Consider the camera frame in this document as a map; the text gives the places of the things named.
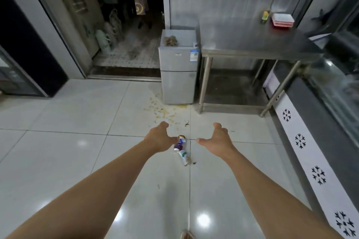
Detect person's left hand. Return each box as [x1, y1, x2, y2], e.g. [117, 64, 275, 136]
[144, 121, 180, 153]

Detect person's right hand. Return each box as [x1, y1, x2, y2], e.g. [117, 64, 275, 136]
[196, 122, 238, 160]

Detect person's right forearm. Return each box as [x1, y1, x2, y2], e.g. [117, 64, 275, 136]
[222, 149, 346, 239]

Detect person's left forearm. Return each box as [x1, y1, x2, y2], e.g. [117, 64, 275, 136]
[5, 146, 161, 239]

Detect green and white drink can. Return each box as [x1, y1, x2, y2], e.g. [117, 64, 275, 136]
[178, 149, 190, 167]

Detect brown liquid spill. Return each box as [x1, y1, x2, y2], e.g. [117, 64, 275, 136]
[142, 93, 192, 128]

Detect small silver fridge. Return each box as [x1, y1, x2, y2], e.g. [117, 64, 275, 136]
[158, 29, 200, 105]

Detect brown scraps pile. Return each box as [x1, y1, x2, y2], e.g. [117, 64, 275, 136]
[164, 35, 180, 47]

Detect stainless steel table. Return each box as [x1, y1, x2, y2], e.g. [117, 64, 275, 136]
[198, 16, 325, 118]

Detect display freezer with snowflake panel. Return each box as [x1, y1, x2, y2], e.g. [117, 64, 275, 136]
[263, 9, 359, 239]

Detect black glass-door cabinet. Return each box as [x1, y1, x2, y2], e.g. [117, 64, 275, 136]
[0, 0, 69, 99]

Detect yellow-green handled scraper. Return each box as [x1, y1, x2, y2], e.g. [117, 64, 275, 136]
[260, 0, 275, 24]

